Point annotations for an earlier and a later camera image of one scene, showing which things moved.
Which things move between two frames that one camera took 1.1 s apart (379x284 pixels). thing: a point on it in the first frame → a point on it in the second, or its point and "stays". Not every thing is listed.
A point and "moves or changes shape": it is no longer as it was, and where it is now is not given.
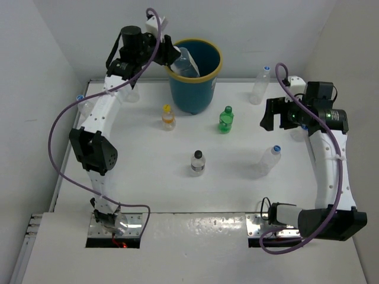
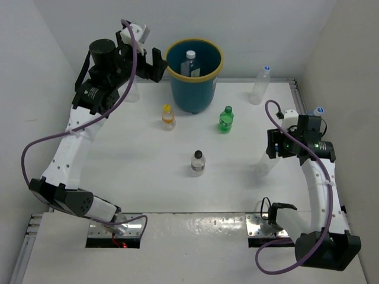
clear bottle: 257,93 stays
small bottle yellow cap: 168,118 stays
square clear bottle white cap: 185,65 moves or changes shape
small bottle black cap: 198,163 stays
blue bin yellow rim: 190,93 stays
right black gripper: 275,106 → 275,136
